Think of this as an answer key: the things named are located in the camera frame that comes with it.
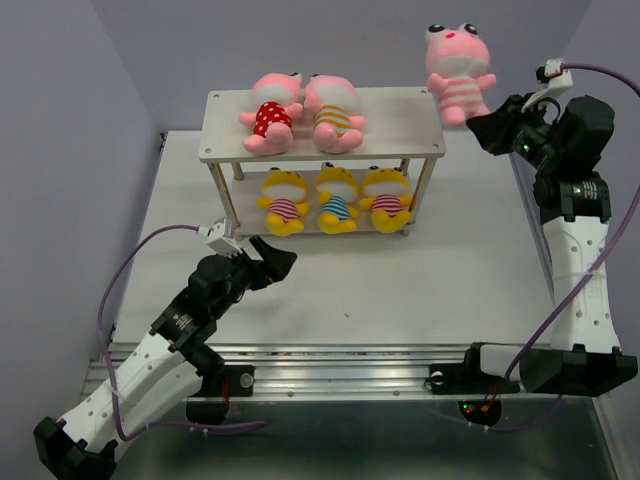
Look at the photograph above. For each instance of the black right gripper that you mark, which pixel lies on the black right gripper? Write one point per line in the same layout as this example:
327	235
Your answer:
493	129

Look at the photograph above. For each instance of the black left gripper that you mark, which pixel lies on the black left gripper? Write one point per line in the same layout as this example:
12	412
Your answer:
276	262

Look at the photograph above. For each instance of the yellow frog toy pink stripes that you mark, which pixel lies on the yellow frog toy pink stripes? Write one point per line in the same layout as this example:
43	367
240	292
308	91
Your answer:
284	199

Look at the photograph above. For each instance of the yellow frog toy blue stripes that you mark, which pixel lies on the yellow frog toy blue stripes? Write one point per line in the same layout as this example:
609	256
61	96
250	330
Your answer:
337	191

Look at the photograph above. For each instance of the yellow frog toy red stripes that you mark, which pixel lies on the yellow frog toy red stripes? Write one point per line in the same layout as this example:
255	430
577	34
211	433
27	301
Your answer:
386	197

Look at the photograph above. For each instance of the pink frog toy orange stripes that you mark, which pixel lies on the pink frog toy orange stripes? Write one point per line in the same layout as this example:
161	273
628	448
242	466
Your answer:
336	109

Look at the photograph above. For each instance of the pink frog toy polka dots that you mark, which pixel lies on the pink frog toy polka dots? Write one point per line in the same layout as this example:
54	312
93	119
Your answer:
275	104

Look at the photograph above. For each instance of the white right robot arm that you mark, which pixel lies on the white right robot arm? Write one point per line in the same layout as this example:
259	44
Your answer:
576	350

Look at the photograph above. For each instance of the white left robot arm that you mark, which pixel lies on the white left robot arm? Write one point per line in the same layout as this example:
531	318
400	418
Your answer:
171	363

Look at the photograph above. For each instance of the white two-tier shelf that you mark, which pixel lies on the white two-tier shelf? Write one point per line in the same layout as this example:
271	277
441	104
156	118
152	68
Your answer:
402	125

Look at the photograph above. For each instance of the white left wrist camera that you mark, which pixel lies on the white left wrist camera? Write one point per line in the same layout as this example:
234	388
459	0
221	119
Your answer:
220	237

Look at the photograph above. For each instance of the aluminium front rail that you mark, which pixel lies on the aluminium front rail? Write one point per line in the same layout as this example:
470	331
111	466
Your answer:
324	373

